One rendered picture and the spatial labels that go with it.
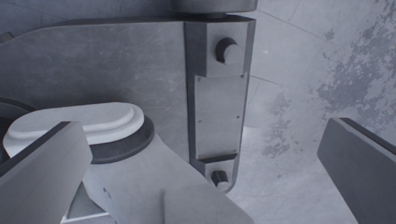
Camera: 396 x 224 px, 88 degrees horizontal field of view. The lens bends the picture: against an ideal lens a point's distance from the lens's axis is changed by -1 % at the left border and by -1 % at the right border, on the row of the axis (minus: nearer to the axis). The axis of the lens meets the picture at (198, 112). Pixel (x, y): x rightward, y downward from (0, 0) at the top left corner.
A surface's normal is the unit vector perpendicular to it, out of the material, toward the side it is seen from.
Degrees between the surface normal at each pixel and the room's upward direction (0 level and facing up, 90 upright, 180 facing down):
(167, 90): 0
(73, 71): 0
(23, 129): 90
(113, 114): 90
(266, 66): 0
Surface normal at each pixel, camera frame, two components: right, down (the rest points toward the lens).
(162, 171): -0.01, -0.87
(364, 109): 0.21, 0.48
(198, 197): -0.10, -0.99
